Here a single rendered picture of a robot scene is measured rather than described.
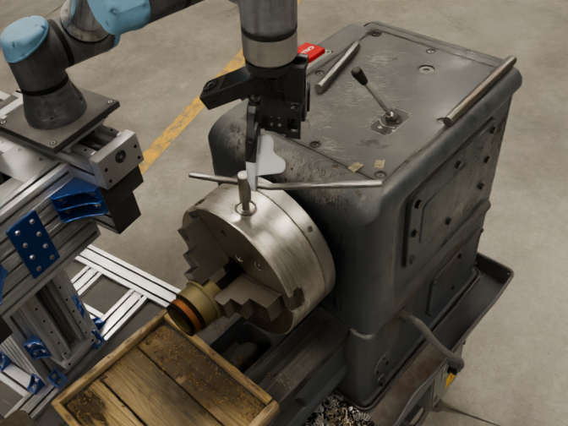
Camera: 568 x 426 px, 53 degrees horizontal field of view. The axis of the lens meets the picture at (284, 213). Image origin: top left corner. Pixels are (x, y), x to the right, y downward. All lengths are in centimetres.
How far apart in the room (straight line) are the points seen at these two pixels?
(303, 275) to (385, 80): 50
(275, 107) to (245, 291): 39
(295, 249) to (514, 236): 183
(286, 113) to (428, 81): 55
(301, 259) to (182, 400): 40
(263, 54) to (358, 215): 38
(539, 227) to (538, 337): 60
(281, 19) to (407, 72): 64
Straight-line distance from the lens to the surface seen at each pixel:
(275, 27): 76
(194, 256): 110
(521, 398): 229
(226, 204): 106
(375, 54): 142
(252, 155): 86
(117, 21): 75
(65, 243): 166
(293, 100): 83
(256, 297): 106
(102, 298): 238
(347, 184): 94
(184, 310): 107
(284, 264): 102
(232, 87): 84
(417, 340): 166
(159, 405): 125
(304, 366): 126
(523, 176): 308
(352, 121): 119
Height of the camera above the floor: 195
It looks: 44 degrees down
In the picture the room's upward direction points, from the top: 7 degrees counter-clockwise
